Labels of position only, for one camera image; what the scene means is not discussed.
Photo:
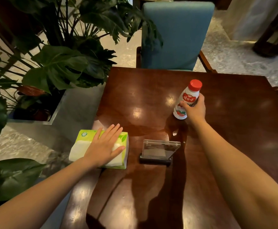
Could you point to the person's right hand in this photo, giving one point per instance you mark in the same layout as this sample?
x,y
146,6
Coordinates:
x,y
196,113

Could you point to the person's left hand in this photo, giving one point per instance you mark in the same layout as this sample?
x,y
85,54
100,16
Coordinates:
x,y
103,147

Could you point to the white milk bottle red cap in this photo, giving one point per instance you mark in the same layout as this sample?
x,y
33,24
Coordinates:
x,y
190,92

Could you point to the green tissue box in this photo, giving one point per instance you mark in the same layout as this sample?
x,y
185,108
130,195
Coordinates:
x,y
81,150

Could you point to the clear acrylic menu stand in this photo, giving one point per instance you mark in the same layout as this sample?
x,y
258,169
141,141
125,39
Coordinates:
x,y
158,150

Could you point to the person's left forearm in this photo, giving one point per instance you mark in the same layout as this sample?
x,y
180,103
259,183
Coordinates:
x,y
38,195

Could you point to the person's right forearm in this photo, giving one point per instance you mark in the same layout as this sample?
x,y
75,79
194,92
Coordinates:
x,y
237,178

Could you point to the grey metal planter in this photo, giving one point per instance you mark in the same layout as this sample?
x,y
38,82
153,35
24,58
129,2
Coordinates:
x,y
76,112
57,212

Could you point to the blue upholstered chair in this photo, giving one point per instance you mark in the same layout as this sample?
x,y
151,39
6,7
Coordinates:
x,y
177,33

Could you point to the large green leafy plant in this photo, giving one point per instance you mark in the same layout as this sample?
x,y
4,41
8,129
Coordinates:
x,y
55,66

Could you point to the small green leafy plant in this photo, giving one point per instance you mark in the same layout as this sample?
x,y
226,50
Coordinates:
x,y
10,176

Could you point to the dark wooden stand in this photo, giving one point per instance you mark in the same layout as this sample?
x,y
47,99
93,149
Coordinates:
x,y
272,42

